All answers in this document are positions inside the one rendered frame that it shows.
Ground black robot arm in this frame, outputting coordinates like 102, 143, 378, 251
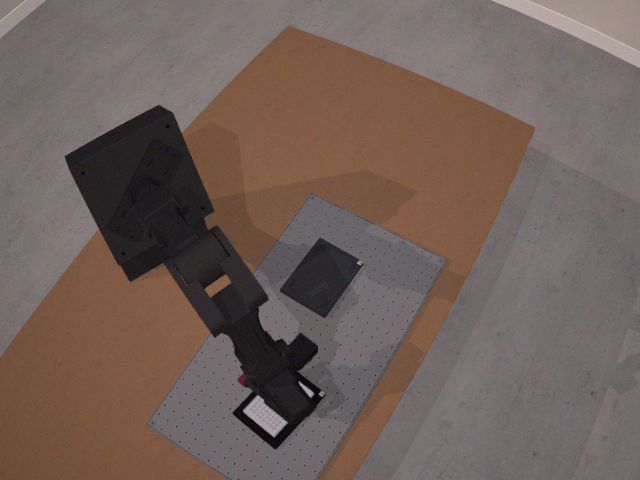
108, 139, 318, 425

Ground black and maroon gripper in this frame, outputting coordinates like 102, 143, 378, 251
238, 373, 290, 424

